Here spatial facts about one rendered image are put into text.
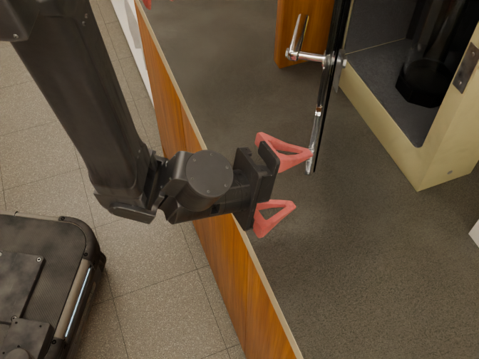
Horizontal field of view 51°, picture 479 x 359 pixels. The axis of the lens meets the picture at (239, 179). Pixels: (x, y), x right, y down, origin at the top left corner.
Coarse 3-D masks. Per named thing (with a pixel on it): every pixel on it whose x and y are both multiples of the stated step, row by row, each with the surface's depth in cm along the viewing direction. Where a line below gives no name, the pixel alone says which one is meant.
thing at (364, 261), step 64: (192, 0) 118; (256, 0) 118; (192, 64) 105; (256, 64) 105; (320, 64) 105; (192, 128) 99; (256, 128) 94; (320, 128) 94; (320, 192) 85; (384, 192) 85; (448, 192) 85; (256, 256) 78; (320, 256) 78; (384, 256) 78; (448, 256) 78; (320, 320) 72; (384, 320) 72; (448, 320) 72
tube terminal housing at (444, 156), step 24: (456, 72) 67; (360, 96) 94; (456, 96) 69; (384, 120) 88; (456, 120) 71; (384, 144) 90; (408, 144) 83; (432, 144) 77; (456, 144) 77; (408, 168) 85; (432, 168) 80; (456, 168) 84
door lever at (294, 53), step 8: (304, 16) 70; (296, 24) 70; (304, 24) 69; (296, 32) 68; (304, 32) 69; (296, 40) 67; (288, 48) 67; (296, 48) 66; (288, 56) 67; (296, 56) 66; (304, 56) 66; (312, 56) 66; (320, 56) 66
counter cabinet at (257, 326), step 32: (160, 64) 137; (160, 96) 158; (160, 128) 188; (224, 224) 116; (224, 256) 132; (224, 288) 151; (256, 288) 102; (256, 320) 114; (256, 352) 128; (288, 352) 91
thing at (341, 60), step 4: (340, 52) 65; (344, 52) 65; (332, 56) 65; (340, 56) 65; (344, 56) 65; (332, 60) 65; (340, 60) 65; (344, 60) 65; (332, 64) 66; (336, 64) 66; (340, 64) 66; (344, 64) 65; (336, 68) 67; (340, 68) 66; (336, 72) 68; (340, 72) 66; (336, 76) 68; (336, 80) 68; (336, 84) 68; (336, 88) 69; (336, 92) 69
